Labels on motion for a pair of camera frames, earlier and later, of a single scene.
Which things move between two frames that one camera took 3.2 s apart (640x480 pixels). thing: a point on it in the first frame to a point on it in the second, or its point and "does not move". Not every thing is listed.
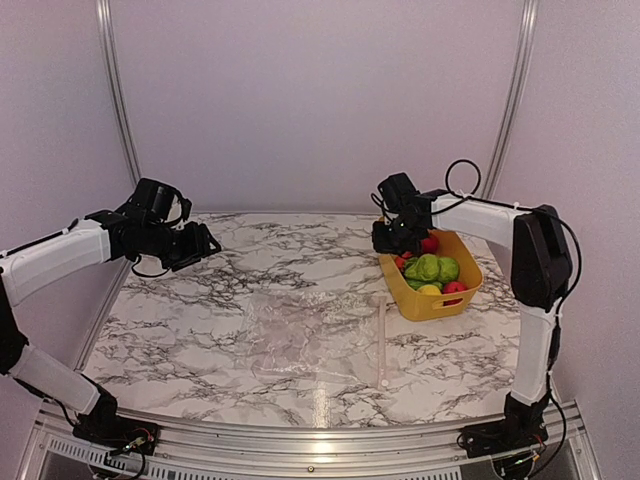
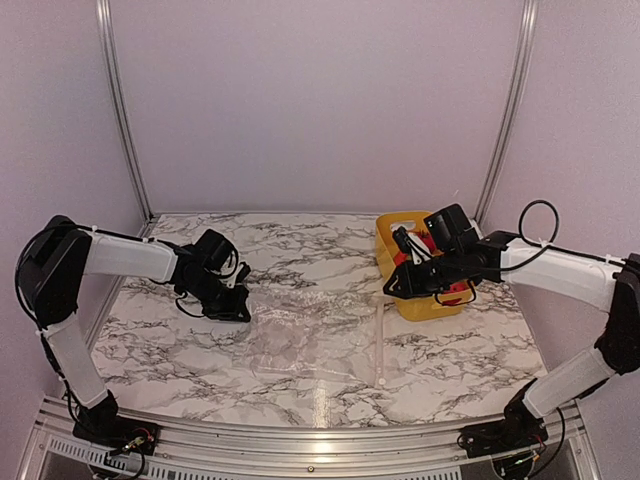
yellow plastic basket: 455,300 does not move
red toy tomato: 430,245 does not move
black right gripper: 380,245 to 409,286
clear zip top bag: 317,336 does not move
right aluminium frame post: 514,98 does not move
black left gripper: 197,247 to 234,307
